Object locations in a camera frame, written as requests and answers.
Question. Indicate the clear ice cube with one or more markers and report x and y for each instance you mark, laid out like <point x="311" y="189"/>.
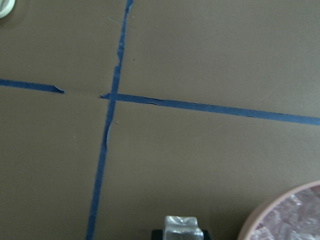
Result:
<point x="182" y="228"/>

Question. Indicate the clear ice cubes pile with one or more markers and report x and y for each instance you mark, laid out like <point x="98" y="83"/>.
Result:
<point x="295" y="218"/>

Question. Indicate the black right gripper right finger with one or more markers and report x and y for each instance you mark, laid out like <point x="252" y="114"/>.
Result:
<point x="206" y="234"/>

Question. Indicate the light blue plastic cup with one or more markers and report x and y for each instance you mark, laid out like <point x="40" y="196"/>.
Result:
<point x="6" y="6"/>

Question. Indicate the pink bowl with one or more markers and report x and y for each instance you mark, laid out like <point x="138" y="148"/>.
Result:
<point x="265" y="207"/>

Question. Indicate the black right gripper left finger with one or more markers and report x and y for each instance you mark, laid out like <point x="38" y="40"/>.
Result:
<point x="157" y="234"/>

